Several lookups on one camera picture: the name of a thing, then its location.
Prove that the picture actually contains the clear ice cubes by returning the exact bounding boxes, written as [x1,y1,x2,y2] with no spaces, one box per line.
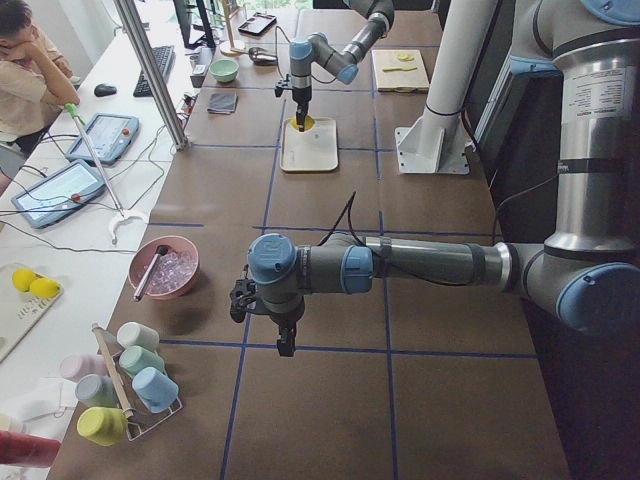
[145,251,197,295]

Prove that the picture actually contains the mint green bowl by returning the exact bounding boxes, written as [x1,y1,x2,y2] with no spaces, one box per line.
[209,58,239,83]

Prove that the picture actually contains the pink cup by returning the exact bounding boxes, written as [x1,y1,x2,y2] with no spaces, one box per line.
[59,353,108,383]

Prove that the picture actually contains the steel scoop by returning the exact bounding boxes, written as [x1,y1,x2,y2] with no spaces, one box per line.
[247,47,278,66]

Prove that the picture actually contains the grey folded cloth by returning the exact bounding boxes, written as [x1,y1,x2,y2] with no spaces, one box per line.
[207,93,238,114]

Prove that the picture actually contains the black keyboard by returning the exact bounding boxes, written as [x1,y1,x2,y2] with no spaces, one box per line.
[132,45,177,99]

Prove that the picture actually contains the mint cup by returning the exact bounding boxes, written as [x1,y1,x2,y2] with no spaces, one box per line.
[118,345,165,378]

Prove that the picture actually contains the white cup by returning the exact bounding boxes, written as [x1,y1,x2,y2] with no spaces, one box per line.
[116,322,160,351]

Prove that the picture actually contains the yellow lemon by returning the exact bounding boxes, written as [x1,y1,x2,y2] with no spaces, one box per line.
[290,115,315,132]

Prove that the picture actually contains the upper teach pendant tablet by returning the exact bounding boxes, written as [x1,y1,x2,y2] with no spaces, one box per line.
[79,113,140,166]

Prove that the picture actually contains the black frame tray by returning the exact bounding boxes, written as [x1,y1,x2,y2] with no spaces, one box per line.
[238,13,277,37]

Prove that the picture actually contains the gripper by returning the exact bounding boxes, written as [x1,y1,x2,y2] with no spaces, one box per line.
[292,86,313,132]
[269,296,305,357]

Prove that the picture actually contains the spare yellow lemons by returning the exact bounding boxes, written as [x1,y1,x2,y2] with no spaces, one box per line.
[12,268,61,299]

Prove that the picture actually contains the blue cup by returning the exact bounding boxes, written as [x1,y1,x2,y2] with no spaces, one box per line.
[132,366,179,413]

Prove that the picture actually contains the teach pendant tablet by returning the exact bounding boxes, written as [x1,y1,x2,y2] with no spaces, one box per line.
[79,113,140,166]
[11,160,106,229]

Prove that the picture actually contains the yellow cup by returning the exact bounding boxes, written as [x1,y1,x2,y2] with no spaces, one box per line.
[76,406,128,446]

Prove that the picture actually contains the reacher grabber stick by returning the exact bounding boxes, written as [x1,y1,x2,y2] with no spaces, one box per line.
[64,103,149,245]

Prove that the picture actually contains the wooden round stand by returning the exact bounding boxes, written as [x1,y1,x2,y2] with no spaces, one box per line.
[219,0,248,57]

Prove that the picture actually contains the lower teach pendant tablet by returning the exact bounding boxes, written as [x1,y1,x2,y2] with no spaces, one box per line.
[11,160,106,229]

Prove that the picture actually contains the aluminium frame post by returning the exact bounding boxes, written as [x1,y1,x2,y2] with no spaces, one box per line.
[114,0,189,151]

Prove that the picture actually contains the seated person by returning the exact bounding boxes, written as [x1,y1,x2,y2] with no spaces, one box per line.
[1,1,80,154]

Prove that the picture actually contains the red bottle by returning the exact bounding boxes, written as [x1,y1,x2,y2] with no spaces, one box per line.
[1,431,61,468]

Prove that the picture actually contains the white wire cup rack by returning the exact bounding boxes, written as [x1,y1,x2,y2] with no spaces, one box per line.
[91,323,184,441]

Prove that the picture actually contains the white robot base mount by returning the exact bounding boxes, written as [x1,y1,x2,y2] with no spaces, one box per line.
[395,0,498,175]

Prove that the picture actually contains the wooden cutting board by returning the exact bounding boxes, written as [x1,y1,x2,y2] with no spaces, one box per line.
[372,49,430,93]

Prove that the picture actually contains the pink bowl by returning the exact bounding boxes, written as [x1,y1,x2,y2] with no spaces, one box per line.
[128,235,199,300]

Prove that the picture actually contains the cream side tray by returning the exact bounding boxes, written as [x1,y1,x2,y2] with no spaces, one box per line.
[0,263,63,360]

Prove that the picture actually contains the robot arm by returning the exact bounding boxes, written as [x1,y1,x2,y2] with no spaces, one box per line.
[289,0,395,132]
[230,1,639,357]

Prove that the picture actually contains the black computer mouse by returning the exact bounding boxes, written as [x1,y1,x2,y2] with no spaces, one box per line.
[94,83,117,98]

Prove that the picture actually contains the cream rabbit tray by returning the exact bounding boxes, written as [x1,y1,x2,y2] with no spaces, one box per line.
[280,117,339,173]

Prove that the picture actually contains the grey cup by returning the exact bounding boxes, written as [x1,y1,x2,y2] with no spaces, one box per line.
[75,374,118,408]

